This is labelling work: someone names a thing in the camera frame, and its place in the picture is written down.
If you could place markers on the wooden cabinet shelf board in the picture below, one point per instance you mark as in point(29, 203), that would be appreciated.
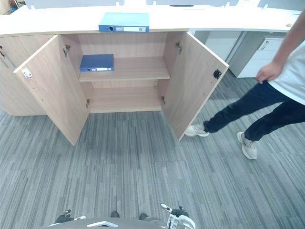
point(138, 69)

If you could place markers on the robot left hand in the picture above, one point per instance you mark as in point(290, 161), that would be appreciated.
point(64, 217)

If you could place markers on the white drawer pedestal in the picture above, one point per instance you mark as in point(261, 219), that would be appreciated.
point(262, 57)

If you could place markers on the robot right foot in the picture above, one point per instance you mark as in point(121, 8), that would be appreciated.
point(143, 216)

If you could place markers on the metal door hinge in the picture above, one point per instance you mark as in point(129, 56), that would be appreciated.
point(179, 47)
point(66, 50)
point(88, 103)
point(163, 100)

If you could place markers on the black door latch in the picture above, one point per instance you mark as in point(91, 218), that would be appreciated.
point(216, 74)

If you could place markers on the dark blue folder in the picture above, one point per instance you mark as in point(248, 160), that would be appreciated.
point(97, 61)

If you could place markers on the grey desk divider screen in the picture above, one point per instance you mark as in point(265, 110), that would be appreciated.
point(283, 3)

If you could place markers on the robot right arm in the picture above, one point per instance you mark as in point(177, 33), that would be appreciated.
point(188, 223)

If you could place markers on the light blue lever arch folder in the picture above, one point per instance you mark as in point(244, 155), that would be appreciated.
point(124, 21)

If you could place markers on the person's hand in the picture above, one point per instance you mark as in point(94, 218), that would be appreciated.
point(269, 72)

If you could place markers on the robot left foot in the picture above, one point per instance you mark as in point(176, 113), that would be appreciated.
point(114, 214)

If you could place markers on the small brown desk item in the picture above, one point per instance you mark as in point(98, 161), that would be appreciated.
point(289, 24)

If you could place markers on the white door lock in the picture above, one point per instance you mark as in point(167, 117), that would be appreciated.
point(27, 74)

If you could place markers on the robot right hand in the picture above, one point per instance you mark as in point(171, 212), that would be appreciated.
point(178, 211)

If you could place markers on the wooden cabinet door, black latch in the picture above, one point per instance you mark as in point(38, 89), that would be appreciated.
point(193, 83)

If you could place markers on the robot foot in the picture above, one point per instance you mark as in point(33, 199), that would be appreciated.
point(143, 216)
point(114, 214)

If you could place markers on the wooden office cabinet body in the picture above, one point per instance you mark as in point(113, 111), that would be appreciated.
point(124, 45)

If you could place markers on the white desk side panel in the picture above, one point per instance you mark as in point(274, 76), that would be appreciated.
point(221, 44)

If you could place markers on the person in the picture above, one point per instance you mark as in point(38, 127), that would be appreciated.
point(262, 105)

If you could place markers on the wooden cabinet door, white lock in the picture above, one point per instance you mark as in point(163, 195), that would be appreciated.
point(54, 90)

